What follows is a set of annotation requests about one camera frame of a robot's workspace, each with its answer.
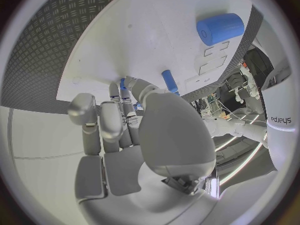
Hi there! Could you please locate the white task board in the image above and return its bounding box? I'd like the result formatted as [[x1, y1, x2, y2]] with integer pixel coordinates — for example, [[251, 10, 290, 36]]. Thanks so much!
[[55, 0, 254, 103]]

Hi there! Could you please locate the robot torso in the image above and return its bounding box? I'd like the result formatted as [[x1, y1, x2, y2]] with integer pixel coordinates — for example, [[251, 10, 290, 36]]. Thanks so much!
[[242, 18, 298, 175]]

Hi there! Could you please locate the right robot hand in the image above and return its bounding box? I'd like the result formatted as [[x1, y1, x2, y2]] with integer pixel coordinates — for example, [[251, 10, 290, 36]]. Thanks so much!
[[66, 76, 220, 225]]

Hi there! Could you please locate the large blue cylinder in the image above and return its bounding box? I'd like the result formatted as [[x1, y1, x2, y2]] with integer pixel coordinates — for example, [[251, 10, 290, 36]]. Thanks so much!
[[196, 12, 245, 47]]

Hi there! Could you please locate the long blue peg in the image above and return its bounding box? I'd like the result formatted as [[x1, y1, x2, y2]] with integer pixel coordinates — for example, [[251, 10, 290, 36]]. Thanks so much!
[[161, 69, 182, 97]]

